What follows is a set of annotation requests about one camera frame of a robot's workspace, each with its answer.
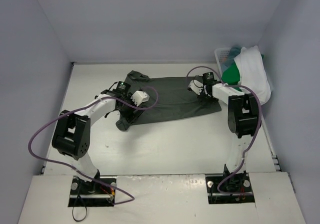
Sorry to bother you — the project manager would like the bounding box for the light blue garment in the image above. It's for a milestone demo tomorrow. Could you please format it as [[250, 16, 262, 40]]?
[[222, 45, 242, 66]]

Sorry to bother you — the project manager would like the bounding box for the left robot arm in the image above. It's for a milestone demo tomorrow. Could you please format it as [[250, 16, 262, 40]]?
[[51, 82, 150, 194]]

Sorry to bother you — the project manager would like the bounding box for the green t shirt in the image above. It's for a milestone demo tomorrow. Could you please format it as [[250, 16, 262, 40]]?
[[221, 55, 264, 85]]

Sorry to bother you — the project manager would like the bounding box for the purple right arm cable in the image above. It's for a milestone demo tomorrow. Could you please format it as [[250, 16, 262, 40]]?
[[186, 66, 263, 193]]

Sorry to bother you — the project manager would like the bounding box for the grey t shirt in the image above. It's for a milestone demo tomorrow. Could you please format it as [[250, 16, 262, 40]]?
[[116, 71, 221, 131]]

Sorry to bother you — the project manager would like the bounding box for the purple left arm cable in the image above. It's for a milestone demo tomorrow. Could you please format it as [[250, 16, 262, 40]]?
[[27, 85, 160, 205]]

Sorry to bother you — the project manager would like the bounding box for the black loop cable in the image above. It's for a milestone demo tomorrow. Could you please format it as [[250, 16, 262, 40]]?
[[71, 183, 89, 221]]

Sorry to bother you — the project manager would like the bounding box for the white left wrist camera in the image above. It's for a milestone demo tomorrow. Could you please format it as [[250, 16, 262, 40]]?
[[131, 91, 150, 107]]

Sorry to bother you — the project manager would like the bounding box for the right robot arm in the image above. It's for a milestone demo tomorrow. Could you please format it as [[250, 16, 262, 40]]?
[[196, 72, 262, 190]]

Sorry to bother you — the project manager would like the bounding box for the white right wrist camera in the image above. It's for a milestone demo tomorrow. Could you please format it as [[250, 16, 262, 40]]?
[[187, 80, 206, 96]]

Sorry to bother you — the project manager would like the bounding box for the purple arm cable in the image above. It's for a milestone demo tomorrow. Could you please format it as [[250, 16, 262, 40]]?
[[186, 66, 263, 193], [27, 85, 160, 205]]

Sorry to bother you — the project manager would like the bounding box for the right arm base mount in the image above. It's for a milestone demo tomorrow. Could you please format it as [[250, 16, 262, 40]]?
[[205, 174, 255, 204]]

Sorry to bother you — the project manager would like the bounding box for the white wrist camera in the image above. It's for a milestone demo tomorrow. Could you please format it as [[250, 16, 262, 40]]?
[[187, 80, 206, 96], [131, 91, 150, 107]]

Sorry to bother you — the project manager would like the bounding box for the white t shirt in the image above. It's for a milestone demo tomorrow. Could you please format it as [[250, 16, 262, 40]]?
[[234, 46, 272, 105]]

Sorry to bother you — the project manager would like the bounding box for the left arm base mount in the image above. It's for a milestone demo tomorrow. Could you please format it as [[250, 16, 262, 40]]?
[[68, 176, 116, 207]]

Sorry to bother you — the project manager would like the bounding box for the white laundry basket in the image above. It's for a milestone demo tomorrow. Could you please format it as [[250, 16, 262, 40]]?
[[214, 47, 275, 99]]

